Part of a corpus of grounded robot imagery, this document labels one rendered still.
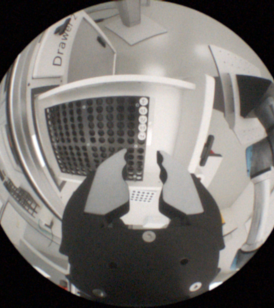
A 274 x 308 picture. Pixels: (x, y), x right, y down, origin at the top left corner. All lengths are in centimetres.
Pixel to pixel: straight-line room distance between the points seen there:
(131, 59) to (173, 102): 93
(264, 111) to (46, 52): 63
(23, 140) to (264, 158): 64
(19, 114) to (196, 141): 33
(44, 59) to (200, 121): 34
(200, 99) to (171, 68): 98
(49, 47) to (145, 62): 95
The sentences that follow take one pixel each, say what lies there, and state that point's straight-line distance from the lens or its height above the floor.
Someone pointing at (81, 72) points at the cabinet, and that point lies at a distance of 50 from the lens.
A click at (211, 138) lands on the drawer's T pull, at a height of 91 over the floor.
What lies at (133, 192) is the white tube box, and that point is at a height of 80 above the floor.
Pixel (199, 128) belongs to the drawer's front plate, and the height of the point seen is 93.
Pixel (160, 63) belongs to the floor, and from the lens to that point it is 114.
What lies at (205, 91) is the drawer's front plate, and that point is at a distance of 18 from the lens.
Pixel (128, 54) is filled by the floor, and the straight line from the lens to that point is 117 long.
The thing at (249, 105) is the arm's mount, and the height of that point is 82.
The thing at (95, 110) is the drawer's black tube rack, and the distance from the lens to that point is 19.
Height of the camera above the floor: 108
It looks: 59 degrees down
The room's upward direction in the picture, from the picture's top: 178 degrees counter-clockwise
